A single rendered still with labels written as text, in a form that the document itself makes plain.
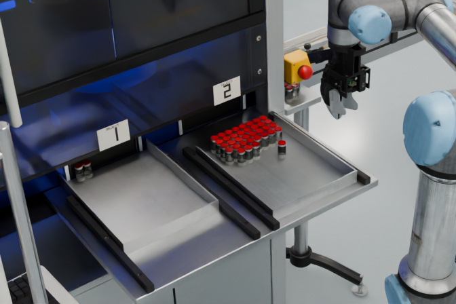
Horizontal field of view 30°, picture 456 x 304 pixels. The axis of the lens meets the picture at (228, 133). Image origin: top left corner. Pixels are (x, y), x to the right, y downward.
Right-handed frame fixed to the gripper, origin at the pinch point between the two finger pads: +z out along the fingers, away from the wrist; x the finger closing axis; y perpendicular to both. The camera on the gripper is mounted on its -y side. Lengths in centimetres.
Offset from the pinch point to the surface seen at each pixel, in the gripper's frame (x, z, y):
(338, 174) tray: 4.1, 21.4, -2.8
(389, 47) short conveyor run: 63, 23, -46
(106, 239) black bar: -56, 20, -15
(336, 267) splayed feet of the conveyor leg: 39, 99, -41
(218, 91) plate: -9.7, 6.7, -35.2
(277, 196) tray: -13.5, 21.4, -5.1
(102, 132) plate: -44, 6, -35
